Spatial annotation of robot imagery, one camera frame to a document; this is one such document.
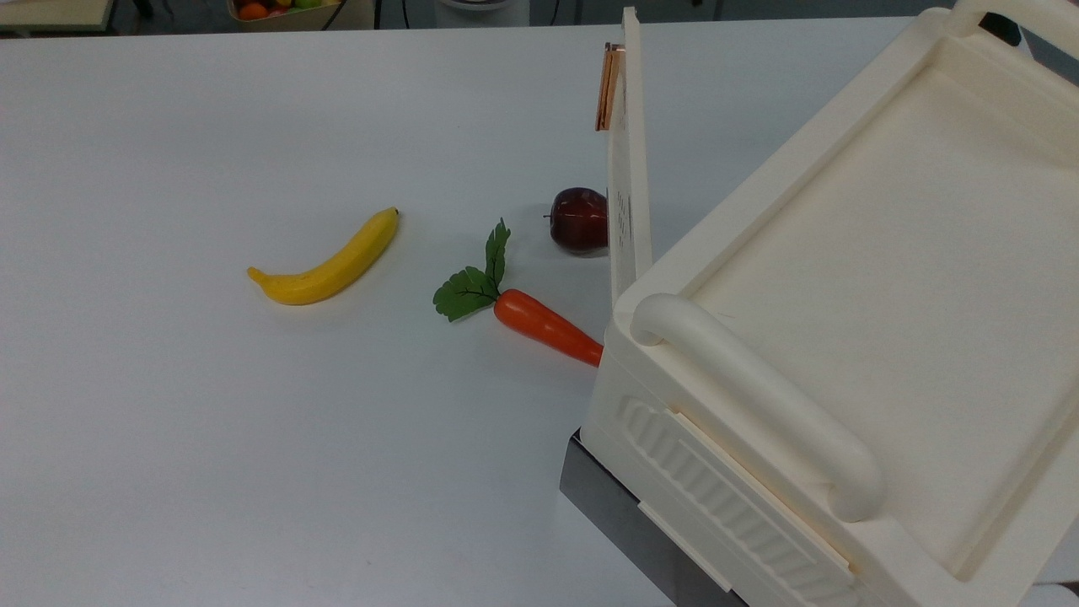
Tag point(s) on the bowl of toy fruit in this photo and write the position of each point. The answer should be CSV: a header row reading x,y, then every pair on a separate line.
x,y
282,8

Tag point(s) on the orange toy carrot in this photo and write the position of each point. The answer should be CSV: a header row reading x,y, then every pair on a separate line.
x,y
539,324

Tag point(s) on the yellow toy banana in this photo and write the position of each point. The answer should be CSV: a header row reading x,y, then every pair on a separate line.
x,y
333,265

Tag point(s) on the dark red toy apple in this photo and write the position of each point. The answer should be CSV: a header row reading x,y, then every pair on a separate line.
x,y
580,221

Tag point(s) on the cream cabinet door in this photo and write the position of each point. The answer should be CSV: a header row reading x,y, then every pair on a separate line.
x,y
632,169

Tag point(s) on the wooden side table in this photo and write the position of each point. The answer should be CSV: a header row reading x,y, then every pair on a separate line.
x,y
50,12

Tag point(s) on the cream plastic toy cabinet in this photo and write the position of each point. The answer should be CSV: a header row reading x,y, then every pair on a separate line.
x,y
885,270

